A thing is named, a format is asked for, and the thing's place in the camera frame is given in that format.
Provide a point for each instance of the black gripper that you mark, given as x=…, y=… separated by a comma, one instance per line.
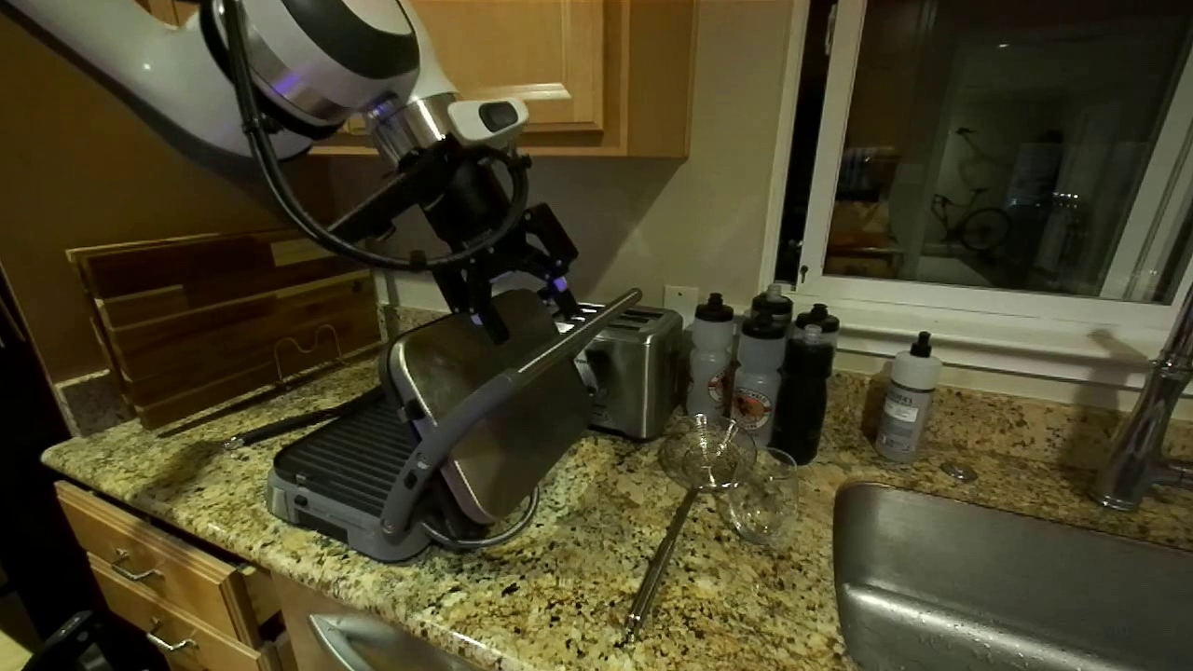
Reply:
x=478, y=208

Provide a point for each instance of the stainless grill sandwich maker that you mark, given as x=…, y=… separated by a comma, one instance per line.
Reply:
x=451, y=439

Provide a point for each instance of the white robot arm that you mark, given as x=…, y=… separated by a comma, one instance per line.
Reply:
x=262, y=80

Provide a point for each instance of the stainless steel toaster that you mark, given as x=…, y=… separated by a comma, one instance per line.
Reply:
x=630, y=371

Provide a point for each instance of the white bottle black cap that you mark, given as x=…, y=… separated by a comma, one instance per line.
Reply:
x=709, y=361

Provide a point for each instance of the wooden cutting board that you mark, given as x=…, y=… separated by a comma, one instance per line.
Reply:
x=192, y=322

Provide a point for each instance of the grey sports bottle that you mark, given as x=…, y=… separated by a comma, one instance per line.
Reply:
x=763, y=352

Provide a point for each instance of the black sports bottle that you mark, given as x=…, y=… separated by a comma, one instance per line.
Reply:
x=801, y=393

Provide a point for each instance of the clear drinking glass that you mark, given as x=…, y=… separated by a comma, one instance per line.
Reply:
x=763, y=507

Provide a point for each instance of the small white bottle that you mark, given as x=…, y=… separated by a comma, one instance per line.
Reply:
x=903, y=412

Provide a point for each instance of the wooden drawer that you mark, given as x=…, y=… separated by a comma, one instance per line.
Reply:
x=200, y=614

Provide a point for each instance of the stainless kitchen sink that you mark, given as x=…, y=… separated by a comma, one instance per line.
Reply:
x=930, y=582

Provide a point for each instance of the chrome faucet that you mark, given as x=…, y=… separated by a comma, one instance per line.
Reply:
x=1139, y=459

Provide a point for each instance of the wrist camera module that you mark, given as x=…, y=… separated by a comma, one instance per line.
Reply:
x=487, y=121

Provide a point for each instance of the wire whisk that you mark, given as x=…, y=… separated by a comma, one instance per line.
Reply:
x=704, y=456

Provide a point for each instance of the dishwasher handle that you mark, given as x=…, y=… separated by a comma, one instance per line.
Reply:
x=361, y=642

